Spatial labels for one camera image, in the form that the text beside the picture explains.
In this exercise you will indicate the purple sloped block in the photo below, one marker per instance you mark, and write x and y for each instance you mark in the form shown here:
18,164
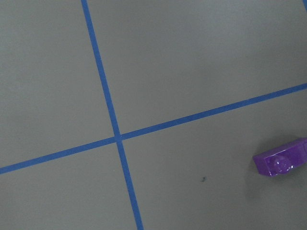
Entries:
282,159

